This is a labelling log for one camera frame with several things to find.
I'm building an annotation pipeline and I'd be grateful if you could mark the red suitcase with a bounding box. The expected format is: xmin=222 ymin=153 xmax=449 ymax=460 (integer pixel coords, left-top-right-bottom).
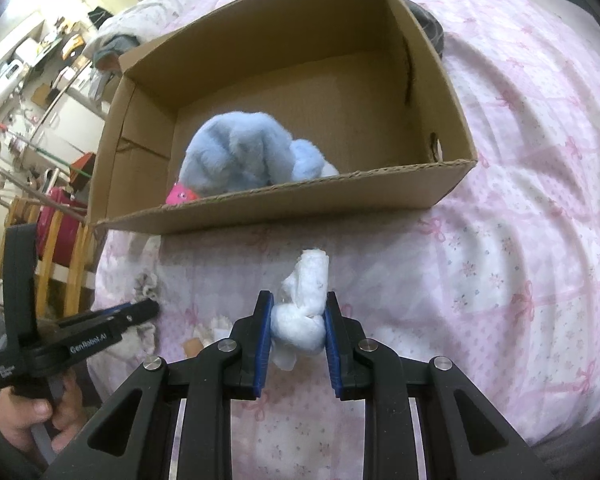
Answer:
xmin=36 ymin=186 xmax=86 ymax=266

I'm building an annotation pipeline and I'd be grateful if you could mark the green handled broom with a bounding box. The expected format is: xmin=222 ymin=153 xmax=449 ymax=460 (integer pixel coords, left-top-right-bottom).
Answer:
xmin=0 ymin=122 xmax=92 ymax=179

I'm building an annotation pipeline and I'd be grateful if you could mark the grey white rolled duvet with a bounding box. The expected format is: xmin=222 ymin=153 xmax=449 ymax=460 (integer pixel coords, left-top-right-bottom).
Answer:
xmin=83 ymin=0 xmax=199 ymax=61

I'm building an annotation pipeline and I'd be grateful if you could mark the person's left hand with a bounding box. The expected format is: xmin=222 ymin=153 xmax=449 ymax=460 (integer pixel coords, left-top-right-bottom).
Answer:
xmin=0 ymin=370 xmax=87 ymax=458

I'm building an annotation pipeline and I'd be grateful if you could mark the dark plaid cloth bundle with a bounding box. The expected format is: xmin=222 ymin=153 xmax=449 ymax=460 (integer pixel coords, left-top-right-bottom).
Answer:
xmin=403 ymin=0 xmax=444 ymax=58

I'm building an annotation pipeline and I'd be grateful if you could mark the pink plush toy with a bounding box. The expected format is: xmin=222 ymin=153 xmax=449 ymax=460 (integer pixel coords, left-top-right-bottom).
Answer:
xmin=166 ymin=182 xmax=198 ymax=206

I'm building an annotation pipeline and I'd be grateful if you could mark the white water heater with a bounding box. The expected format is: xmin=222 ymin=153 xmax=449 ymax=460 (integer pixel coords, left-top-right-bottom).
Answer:
xmin=0 ymin=60 xmax=26 ymax=108

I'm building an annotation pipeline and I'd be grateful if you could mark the light blue plush slipper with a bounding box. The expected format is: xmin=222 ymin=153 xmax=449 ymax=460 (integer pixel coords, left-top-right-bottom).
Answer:
xmin=176 ymin=112 xmax=338 ymax=197

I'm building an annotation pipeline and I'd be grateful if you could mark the yellow wooden chair frame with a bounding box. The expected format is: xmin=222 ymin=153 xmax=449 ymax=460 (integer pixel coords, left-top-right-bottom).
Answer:
xmin=0 ymin=196 xmax=96 ymax=318

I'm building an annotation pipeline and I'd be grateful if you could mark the brown cardboard box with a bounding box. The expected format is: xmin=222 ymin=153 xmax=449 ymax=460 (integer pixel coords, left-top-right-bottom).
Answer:
xmin=88 ymin=0 xmax=477 ymax=234

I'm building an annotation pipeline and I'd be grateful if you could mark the pink patterned bed quilt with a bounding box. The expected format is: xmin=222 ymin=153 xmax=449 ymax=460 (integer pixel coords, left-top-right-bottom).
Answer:
xmin=90 ymin=0 xmax=600 ymax=479

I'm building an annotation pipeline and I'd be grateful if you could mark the cream lace sock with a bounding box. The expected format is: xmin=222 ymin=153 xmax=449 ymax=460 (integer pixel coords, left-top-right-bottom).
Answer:
xmin=102 ymin=272 xmax=233 ymax=374

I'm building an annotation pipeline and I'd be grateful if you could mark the white sock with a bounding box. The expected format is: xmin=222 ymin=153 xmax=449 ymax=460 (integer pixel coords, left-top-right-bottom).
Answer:
xmin=271 ymin=249 xmax=329 ymax=372

